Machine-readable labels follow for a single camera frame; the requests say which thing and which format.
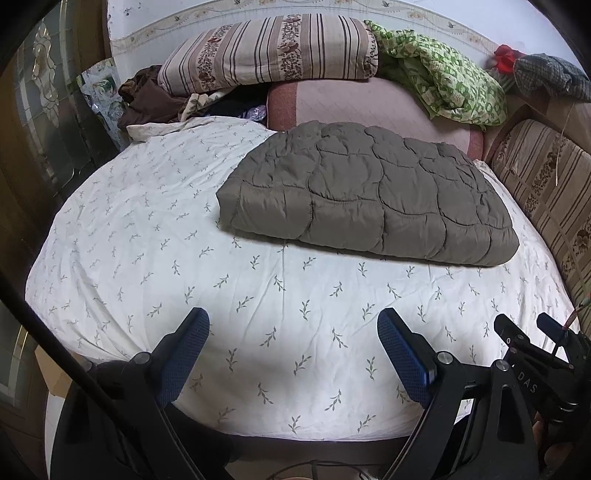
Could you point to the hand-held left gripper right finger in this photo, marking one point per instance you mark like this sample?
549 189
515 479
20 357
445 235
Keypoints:
401 355

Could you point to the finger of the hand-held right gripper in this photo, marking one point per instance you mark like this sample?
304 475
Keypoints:
526 378
551 325

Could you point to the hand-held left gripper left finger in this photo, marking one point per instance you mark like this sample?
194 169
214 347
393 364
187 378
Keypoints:
184 355

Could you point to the grey-brown puffer jacket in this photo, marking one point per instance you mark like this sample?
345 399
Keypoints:
369 194

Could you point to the person's right hand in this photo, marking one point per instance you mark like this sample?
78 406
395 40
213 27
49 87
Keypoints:
539 429

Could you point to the white leaf-print bed sheet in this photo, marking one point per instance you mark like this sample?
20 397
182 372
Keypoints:
277 323

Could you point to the striped floral cushion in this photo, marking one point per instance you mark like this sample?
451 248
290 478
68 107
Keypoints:
545 175

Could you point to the grey checked cloth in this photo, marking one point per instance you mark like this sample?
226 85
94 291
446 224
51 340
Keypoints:
554 76

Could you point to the black cloth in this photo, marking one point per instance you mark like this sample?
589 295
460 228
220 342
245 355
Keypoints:
231 108

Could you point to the cream floral cloth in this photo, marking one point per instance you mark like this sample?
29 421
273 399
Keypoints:
198 104

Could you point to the purple plastic wrapper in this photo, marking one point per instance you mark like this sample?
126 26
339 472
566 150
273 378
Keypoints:
256 113

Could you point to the brown cloth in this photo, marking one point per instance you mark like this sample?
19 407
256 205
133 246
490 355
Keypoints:
147 99

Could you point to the pink blanket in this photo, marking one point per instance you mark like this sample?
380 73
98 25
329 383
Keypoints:
332 101

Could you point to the green floral quilt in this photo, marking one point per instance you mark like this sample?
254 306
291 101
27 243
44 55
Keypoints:
443 78

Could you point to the printed plastic bag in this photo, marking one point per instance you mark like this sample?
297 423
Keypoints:
104 97

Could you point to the red cloth item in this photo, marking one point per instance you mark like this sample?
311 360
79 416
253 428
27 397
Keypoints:
507 57

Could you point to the patterned glass door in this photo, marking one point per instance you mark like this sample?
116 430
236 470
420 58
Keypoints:
51 115

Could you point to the striped floral pillow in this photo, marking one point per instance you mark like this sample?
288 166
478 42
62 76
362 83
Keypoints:
268 50

